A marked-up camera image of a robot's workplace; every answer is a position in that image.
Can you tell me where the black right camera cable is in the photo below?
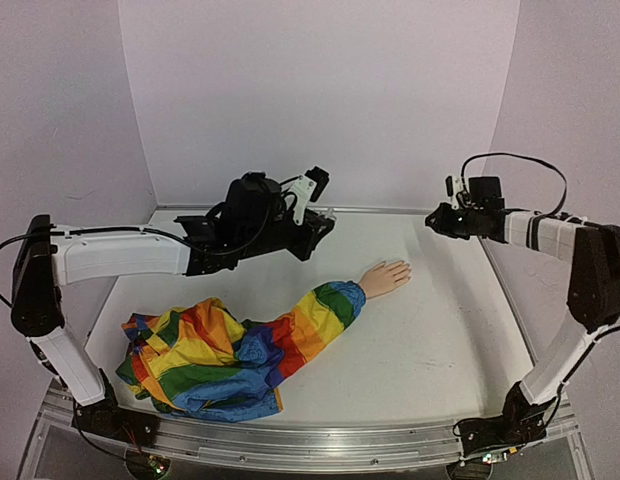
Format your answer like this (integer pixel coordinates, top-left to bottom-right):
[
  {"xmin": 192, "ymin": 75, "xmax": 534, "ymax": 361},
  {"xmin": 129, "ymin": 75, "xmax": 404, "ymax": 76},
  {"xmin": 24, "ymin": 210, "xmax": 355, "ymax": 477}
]
[{"xmin": 461, "ymin": 152, "xmax": 568, "ymax": 217}]

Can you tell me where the black left camera cable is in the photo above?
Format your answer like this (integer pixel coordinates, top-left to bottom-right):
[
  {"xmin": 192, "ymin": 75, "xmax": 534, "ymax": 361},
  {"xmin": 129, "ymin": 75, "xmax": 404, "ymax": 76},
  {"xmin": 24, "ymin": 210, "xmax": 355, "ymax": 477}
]
[{"xmin": 0, "ymin": 232, "xmax": 91, "ymax": 306}]

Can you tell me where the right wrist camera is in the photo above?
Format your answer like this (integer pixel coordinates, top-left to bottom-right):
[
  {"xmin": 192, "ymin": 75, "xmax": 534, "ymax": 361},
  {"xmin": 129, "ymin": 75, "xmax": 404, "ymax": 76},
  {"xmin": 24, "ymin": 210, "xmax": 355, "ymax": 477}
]
[{"xmin": 445, "ymin": 175, "xmax": 471, "ymax": 210}]

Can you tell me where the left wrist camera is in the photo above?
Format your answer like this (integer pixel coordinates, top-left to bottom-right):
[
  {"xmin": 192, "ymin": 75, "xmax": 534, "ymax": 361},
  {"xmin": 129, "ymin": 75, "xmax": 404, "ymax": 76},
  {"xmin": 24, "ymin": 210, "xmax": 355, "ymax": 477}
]
[{"xmin": 287, "ymin": 166, "xmax": 330, "ymax": 226}]

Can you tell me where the black camera cable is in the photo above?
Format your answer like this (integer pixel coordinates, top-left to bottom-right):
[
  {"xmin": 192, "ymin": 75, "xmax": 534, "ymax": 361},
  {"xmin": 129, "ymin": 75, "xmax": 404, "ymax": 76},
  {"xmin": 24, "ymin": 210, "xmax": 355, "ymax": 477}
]
[
  {"xmin": 461, "ymin": 152, "xmax": 568, "ymax": 217},
  {"xmin": 0, "ymin": 232, "xmax": 91, "ymax": 306}
]

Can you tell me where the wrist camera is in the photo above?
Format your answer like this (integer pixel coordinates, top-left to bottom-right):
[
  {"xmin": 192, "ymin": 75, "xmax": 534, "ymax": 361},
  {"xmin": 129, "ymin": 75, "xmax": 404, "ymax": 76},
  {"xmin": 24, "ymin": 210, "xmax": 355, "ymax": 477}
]
[
  {"xmin": 287, "ymin": 166, "xmax": 330, "ymax": 226},
  {"xmin": 445, "ymin": 175, "xmax": 471, "ymax": 210}
]

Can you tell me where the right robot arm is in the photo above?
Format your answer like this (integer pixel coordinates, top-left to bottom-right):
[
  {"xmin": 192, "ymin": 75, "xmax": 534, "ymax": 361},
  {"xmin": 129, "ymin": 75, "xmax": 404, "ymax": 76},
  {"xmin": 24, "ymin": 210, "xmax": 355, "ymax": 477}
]
[{"xmin": 425, "ymin": 176, "xmax": 620, "ymax": 463}]

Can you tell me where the mannequin hand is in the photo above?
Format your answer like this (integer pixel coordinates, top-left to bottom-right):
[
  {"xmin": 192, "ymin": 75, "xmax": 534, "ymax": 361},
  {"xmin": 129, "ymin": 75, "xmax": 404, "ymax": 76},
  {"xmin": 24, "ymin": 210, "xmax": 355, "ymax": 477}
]
[{"xmin": 358, "ymin": 260, "xmax": 412, "ymax": 299}]

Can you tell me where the rainbow striped jacket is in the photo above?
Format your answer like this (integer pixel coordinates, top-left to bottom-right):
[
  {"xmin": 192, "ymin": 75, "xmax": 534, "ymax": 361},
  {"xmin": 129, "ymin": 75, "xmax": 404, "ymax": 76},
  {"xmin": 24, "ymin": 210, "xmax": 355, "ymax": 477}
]
[{"xmin": 116, "ymin": 281, "xmax": 366, "ymax": 423}]

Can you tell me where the clear nail polish bottle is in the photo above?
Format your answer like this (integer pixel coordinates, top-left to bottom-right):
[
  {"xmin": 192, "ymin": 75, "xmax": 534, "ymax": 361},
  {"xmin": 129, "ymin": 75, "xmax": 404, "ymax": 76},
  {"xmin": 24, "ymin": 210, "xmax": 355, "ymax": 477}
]
[{"xmin": 321, "ymin": 208, "xmax": 336, "ymax": 222}]

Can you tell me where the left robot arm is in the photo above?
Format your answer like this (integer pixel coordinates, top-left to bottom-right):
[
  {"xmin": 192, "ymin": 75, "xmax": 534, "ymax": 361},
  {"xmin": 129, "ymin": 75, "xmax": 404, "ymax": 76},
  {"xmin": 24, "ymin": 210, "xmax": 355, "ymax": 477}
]
[{"xmin": 3, "ymin": 167, "xmax": 335, "ymax": 447}]

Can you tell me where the aluminium front rail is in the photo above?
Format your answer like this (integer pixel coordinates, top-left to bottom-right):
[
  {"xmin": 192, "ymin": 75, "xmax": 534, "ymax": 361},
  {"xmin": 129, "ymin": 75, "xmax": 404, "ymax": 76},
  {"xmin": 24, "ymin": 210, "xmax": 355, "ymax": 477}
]
[{"xmin": 34, "ymin": 413, "xmax": 581, "ymax": 474}]

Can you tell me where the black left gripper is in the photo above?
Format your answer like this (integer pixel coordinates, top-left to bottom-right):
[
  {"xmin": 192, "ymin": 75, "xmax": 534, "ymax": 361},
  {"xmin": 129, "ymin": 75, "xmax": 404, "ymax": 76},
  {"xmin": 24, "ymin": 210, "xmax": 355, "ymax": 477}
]
[{"xmin": 242, "ymin": 211, "xmax": 337, "ymax": 263}]

